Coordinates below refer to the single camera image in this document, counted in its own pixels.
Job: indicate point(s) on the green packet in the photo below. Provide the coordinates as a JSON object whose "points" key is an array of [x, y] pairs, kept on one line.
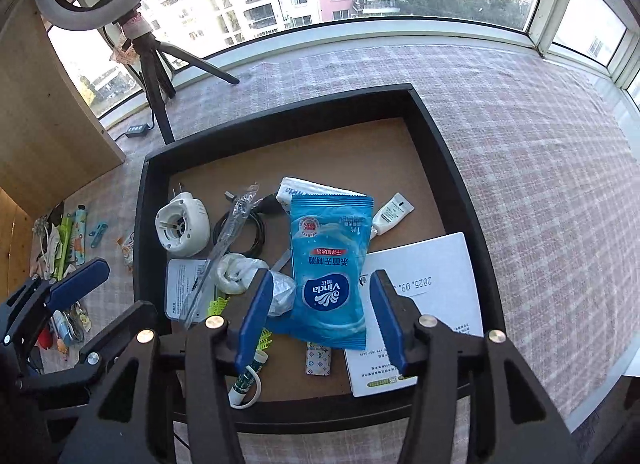
{"points": [[64, 244]]}

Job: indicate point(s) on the black tripod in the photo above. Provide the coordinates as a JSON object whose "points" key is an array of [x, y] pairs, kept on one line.
{"points": [[160, 109]]}

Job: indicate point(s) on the blue green tube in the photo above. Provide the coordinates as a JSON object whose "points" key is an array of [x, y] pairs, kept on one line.
{"points": [[78, 239]]}

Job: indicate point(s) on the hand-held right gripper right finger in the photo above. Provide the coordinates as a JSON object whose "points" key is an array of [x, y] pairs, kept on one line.
{"points": [[385, 319]]}

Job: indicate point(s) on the small white tube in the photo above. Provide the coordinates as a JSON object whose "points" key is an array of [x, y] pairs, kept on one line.
{"points": [[392, 214]]}

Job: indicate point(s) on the white tissue packet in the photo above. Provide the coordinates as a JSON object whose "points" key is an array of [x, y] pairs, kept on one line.
{"points": [[300, 189]]}

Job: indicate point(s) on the blue wet wipes packet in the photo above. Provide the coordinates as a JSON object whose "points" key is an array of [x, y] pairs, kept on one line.
{"points": [[330, 269]]}

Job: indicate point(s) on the light blue clip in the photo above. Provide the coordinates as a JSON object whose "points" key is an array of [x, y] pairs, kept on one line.
{"points": [[98, 234]]}

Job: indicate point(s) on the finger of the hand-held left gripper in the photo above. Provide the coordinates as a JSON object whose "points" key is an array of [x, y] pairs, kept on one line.
{"points": [[115, 329], [75, 284]]}

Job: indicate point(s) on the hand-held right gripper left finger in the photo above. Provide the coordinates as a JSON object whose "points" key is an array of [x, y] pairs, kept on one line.
{"points": [[255, 319]]}

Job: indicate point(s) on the white window frame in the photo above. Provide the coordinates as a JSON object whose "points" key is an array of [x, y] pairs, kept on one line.
{"points": [[350, 34]]}

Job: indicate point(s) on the black tray container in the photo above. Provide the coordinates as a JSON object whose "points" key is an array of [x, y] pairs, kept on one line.
{"points": [[300, 121]]}

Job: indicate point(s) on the pink tape with tags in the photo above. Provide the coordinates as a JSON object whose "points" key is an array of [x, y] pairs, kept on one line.
{"points": [[135, 26]]}

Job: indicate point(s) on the small wrapped candy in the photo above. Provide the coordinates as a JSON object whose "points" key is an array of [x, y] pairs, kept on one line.
{"points": [[127, 251]]}

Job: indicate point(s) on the patterned cloth pouch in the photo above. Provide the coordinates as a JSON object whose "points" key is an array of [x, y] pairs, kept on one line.
{"points": [[45, 244]]}

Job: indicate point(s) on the checked tablecloth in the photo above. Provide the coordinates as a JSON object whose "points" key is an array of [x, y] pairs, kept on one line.
{"points": [[525, 144]]}

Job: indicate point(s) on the white round plug-in device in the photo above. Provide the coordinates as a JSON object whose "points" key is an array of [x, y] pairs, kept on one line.
{"points": [[182, 229]]}

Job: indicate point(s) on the flat white card packet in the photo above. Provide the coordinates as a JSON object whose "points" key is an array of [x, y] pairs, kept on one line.
{"points": [[180, 289]]}

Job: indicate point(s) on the crumpled clear plastic bag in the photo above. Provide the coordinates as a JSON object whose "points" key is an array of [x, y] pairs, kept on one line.
{"points": [[282, 294]]}

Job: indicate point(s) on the white paper booklet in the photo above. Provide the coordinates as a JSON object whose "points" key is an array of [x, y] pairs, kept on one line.
{"points": [[440, 269]]}

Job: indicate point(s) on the white green lip balm tube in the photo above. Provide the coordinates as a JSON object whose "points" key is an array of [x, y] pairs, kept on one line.
{"points": [[242, 384]]}

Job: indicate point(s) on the small patterned packet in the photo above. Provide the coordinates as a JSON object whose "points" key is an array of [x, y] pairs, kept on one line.
{"points": [[317, 361]]}

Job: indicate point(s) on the clear plastic wrapper strip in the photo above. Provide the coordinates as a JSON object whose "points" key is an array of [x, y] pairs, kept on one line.
{"points": [[227, 236]]}

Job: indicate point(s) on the neon yellow plastic item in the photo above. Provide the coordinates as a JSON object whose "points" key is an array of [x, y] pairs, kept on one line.
{"points": [[217, 305]]}

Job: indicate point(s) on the grey metal strip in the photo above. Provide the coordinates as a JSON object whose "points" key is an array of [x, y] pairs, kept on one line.
{"points": [[282, 260]]}

